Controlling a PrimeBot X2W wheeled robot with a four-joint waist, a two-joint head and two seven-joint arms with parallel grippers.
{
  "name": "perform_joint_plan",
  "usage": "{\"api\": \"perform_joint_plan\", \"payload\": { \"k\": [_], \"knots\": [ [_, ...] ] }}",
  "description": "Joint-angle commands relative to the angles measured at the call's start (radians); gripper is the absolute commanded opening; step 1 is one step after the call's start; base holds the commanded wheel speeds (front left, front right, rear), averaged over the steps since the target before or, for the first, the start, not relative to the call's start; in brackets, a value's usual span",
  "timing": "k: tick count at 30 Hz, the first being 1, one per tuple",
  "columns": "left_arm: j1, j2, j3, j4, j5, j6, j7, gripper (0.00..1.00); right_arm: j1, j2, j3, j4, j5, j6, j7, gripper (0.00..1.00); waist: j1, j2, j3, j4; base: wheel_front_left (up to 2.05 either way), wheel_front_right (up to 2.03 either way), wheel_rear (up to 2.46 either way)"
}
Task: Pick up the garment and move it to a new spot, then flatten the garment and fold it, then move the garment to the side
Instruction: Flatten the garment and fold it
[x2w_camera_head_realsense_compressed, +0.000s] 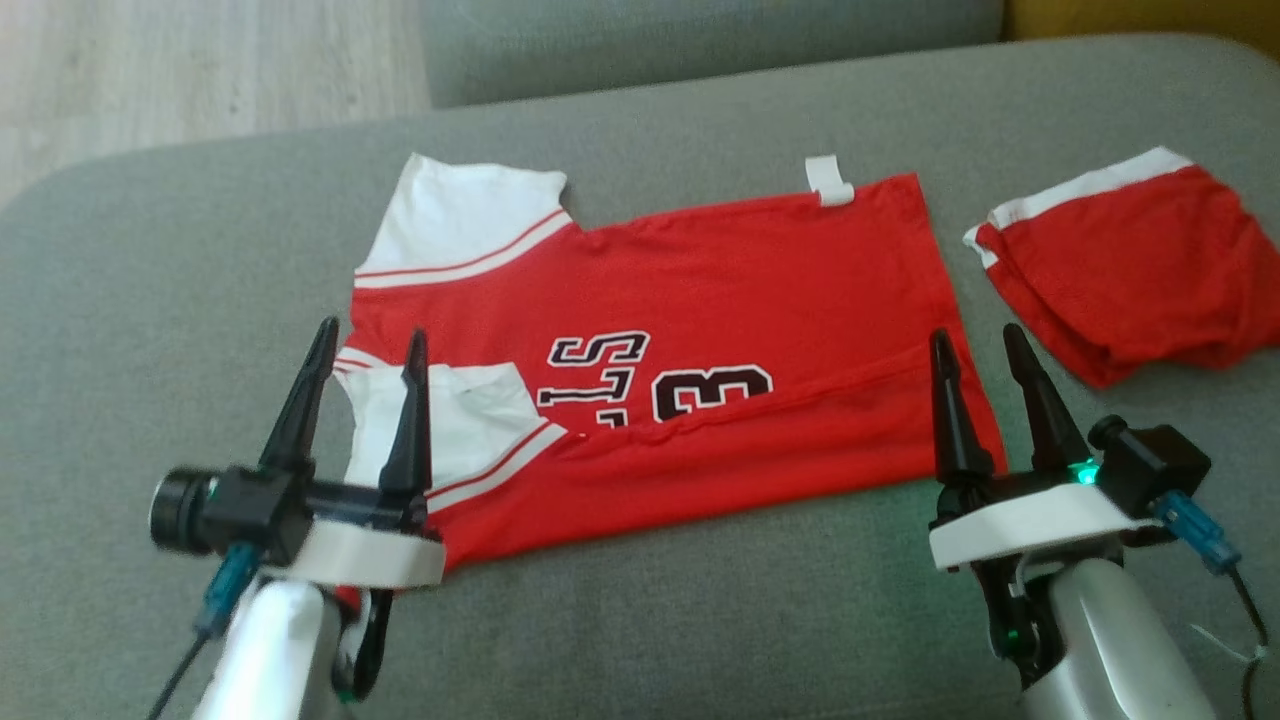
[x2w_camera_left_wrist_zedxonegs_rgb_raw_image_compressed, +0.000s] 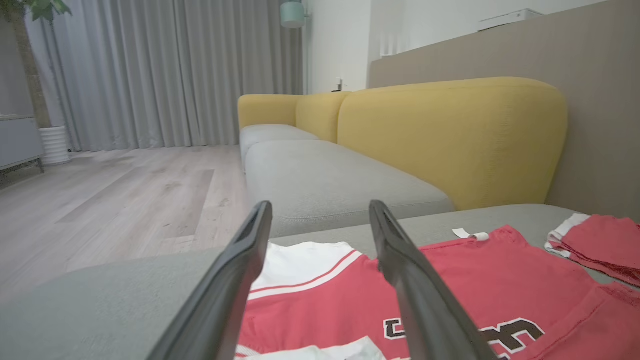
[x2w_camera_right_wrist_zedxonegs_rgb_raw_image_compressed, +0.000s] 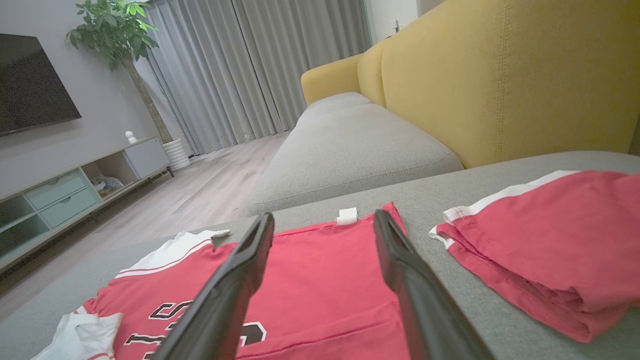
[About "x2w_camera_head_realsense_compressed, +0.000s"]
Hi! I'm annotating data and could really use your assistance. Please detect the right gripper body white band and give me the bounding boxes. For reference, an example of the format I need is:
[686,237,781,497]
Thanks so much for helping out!
[928,465,1151,691]

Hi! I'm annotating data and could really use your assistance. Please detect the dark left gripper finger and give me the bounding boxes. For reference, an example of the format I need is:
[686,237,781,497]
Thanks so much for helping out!
[378,330,433,499]
[258,318,339,471]

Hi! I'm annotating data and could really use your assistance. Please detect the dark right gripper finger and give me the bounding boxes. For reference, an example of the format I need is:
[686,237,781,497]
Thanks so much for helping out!
[1005,325,1091,471]
[930,330,995,483]

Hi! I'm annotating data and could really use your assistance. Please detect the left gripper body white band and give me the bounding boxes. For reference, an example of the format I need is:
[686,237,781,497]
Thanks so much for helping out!
[265,478,446,701]

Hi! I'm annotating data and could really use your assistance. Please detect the red shorts with white stripe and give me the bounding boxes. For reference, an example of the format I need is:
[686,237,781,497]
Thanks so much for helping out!
[962,146,1280,390]

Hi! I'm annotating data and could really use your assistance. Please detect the red and white jersey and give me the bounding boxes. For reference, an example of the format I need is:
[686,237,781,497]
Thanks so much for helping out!
[330,152,1009,611]

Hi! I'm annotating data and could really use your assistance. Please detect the large grey sofa seat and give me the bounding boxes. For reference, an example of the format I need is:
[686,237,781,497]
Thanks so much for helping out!
[0,33,1280,720]

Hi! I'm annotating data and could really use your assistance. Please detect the yellow sofa back cushion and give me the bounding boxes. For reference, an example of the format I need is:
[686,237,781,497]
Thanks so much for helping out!
[1005,0,1280,61]

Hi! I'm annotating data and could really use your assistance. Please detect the grey sofa seat cushion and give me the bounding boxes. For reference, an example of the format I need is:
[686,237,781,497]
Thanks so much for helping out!
[420,0,1006,109]

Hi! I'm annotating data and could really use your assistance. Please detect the left cable with blue connector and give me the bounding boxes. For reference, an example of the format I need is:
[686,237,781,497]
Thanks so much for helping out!
[148,543,263,720]

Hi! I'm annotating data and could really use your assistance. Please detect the cable with blue connector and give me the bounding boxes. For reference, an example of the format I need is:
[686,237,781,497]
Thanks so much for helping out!
[148,543,263,720]
[1152,490,1271,720]

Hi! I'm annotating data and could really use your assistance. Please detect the right cable with blue connector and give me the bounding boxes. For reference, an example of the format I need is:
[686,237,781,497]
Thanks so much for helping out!
[1152,490,1271,720]

